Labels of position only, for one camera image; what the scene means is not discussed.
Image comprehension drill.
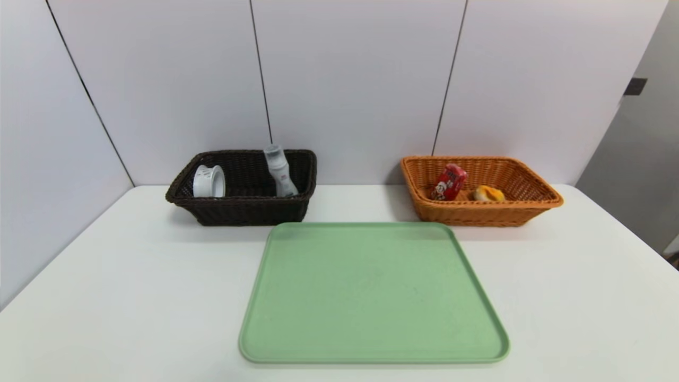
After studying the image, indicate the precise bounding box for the white plastic bottle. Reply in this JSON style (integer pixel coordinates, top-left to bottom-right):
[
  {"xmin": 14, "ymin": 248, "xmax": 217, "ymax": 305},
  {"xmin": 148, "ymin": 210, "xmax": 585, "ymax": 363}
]
[{"xmin": 264, "ymin": 144, "xmax": 300, "ymax": 198}]

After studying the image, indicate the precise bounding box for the red drink carton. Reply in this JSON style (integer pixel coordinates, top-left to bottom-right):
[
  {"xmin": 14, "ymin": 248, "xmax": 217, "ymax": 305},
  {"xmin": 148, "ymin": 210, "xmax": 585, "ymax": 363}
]
[{"xmin": 431, "ymin": 163, "xmax": 469, "ymax": 201}]

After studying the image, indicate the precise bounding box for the white tape roll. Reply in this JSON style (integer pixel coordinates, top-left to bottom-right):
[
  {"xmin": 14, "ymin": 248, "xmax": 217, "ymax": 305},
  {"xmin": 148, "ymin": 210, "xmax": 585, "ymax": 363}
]
[{"xmin": 193, "ymin": 165, "xmax": 226, "ymax": 198}]

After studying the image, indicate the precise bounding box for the white bun with yellow top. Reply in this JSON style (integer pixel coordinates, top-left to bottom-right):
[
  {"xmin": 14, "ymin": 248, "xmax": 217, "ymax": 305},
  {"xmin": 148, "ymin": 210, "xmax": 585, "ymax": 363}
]
[{"xmin": 473, "ymin": 185, "xmax": 506, "ymax": 203}]

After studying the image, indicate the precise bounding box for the dark brown wicker basket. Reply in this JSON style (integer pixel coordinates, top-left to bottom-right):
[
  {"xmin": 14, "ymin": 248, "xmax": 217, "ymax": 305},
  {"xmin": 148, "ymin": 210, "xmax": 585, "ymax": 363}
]
[{"xmin": 165, "ymin": 150, "xmax": 318, "ymax": 227}]

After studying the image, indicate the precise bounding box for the orange wicker basket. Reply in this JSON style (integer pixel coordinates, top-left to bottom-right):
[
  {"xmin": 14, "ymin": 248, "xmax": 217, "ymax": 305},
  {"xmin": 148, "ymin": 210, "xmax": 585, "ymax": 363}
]
[{"xmin": 401, "ymin": 155, "xmax": 564, "ymax": 227}]

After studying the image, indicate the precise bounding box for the light green plastic tray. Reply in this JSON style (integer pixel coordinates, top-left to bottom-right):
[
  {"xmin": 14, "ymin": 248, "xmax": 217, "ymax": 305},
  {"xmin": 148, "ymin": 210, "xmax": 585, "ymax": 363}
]
[{"xmin": 238, "ymin": 222, "xmax": 511, "ymax": 365}]

